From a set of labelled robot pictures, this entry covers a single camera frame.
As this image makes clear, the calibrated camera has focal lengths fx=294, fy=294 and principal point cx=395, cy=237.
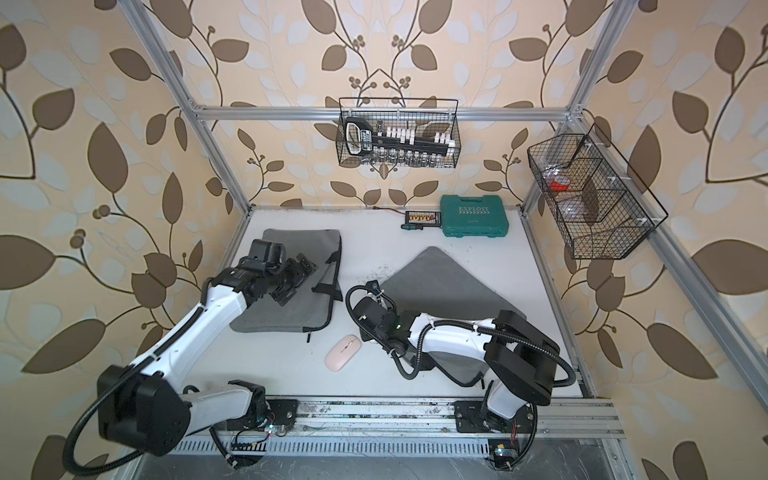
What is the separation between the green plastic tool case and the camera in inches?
43.6

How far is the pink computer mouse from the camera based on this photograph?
0.84 meters

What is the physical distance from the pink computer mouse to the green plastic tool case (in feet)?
1.73

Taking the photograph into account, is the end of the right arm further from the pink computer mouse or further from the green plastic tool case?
the green plastic tool case

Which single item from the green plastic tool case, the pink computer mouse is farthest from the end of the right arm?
the green plastic tool case
